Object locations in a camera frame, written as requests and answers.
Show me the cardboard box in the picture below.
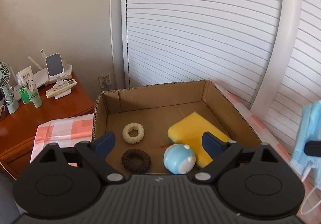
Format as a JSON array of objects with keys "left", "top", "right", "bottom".
[{"left": 92, "top": 80, "right": 261, "bottom": 177}]

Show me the light blue round toy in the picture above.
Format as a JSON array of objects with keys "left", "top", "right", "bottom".
[{"left": 163, "top": 144, "right": 196, "bottom": 175}]

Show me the green bottle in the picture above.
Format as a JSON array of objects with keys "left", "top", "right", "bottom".
[{"left": 18, "top": 86, "right": 30, "bottom": 104}]

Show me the white router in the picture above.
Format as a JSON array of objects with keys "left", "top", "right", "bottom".
[{"left": 28, "top": 56, "right": 72, "bottom": 88}]

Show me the wall power outlet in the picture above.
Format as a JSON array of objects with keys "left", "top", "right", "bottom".
[{"left": 99, "top": 73, "right": 112, "bottom": 89}]

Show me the wooden nightstand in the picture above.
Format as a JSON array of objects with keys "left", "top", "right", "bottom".
[{"left": 1, "top": 80, "right": 94, "bottom": 179}]

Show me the mint handheld fan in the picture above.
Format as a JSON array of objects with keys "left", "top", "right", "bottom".
[{"left": 0, "top": 62, "right": 19, "bottom": 114}]

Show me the white phone stand mirror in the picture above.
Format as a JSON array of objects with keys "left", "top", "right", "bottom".
[{"left": 40, "top": 49, "right": 65, "bottom": 82}]

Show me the brown hair scrunchie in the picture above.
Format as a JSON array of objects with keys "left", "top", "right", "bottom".
[{"left": 121, "top": 149, "right": 152, "bottom": 174}]

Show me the cream hair scrunchie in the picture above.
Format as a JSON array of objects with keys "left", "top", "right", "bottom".
[{"left": 122, "top": 123, "right": 145, "bottom": 144}]

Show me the blue face mask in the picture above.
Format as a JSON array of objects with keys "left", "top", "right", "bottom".
[{"left": 290, "top": 101, "right": 320, "bottom": 202}]

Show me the yellow green sponge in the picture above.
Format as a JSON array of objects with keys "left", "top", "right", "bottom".
[{"left": 168, "top": 112, "right": 231, "bottom": 168}]

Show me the white louvered door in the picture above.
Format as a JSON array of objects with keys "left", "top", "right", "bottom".
[{"left": 121, "top": 0, "right": 320, "bottom": 160}]

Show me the white cream tube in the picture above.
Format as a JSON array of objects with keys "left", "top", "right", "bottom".
[{"left": 16, "top": 66, "right": 34, "bottom": 85}]

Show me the checked pink white tablecloth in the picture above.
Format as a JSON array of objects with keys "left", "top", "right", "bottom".
[{"left": 29, "top": 78, "right": 321, "bottom": 224}]

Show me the mint green tube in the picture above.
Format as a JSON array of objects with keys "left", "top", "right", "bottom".
[{"left": 25, "top": 80, "right": 43, "bottom": 108}]

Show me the white remote control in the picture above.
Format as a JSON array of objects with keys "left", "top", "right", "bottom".
[{"left": 46, "top": 79, "right": 77, "bottom": 99}]

